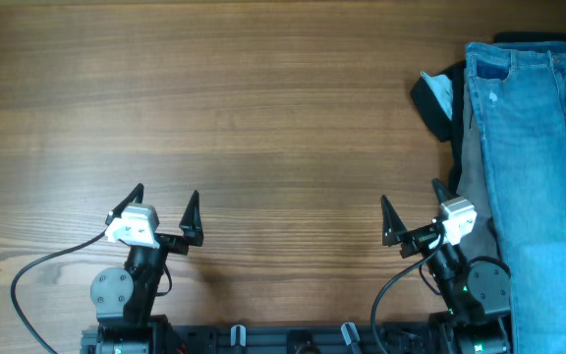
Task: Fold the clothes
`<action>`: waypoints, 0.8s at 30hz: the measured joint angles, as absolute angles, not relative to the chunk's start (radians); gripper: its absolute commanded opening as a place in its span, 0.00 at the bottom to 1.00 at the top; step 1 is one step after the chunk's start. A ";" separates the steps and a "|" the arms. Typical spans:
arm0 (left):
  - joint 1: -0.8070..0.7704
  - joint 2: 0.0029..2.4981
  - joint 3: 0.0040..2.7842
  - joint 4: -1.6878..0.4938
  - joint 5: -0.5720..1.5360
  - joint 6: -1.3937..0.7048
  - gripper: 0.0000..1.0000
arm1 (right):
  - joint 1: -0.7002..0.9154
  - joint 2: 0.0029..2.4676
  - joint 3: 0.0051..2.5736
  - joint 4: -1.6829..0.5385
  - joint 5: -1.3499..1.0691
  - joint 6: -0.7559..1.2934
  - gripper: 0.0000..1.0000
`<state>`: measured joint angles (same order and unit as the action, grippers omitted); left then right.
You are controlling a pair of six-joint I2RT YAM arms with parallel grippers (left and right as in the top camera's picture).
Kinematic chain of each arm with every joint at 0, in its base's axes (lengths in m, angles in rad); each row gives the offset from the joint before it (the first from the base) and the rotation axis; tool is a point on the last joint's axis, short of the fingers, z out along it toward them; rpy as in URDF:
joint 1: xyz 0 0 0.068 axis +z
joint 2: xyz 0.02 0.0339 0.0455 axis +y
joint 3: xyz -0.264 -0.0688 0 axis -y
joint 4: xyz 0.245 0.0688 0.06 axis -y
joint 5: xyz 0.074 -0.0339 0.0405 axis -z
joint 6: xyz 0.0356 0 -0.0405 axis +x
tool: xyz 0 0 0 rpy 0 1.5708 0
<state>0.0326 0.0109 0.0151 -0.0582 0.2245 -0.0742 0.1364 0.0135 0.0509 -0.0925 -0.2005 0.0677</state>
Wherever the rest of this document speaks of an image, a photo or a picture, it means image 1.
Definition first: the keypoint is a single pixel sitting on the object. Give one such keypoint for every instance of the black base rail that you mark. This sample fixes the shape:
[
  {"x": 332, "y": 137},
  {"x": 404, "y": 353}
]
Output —
[{"x": 343, "y": 338}]

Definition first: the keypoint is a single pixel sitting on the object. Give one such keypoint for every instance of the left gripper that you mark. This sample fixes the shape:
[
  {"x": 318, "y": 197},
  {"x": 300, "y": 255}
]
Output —
[{"x": 191, "y": 227}]

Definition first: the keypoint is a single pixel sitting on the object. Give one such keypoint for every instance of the grey shorts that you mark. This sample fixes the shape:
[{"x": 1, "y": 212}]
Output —
[{"x": 482, "y": 240}]

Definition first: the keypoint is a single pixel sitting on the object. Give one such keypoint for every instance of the light blue shirt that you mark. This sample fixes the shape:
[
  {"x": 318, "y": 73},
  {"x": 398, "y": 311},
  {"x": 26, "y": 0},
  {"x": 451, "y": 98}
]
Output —
[{"x": 441, "y": 88}]

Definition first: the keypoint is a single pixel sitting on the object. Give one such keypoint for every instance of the light blue jeans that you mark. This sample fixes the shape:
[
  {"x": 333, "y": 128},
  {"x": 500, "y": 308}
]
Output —
[{"x": 518, "y": 96}]

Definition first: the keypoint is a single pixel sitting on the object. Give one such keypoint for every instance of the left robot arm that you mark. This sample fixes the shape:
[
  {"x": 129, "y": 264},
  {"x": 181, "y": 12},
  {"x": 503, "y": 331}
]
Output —
[{"x": 124, "y": 296}]

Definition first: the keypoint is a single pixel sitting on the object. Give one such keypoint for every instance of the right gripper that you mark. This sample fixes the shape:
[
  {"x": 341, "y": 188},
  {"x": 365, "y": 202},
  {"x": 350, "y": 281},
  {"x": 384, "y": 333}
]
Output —
[{"x": 395, "y": 231}]

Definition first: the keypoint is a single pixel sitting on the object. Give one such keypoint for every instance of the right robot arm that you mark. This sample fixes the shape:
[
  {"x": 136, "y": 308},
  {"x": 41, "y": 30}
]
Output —
[{"x": 476, "y": 292}]

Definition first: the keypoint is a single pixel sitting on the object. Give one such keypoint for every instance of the black garment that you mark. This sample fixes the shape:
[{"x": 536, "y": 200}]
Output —
[{"x": 452, "y": 130}]

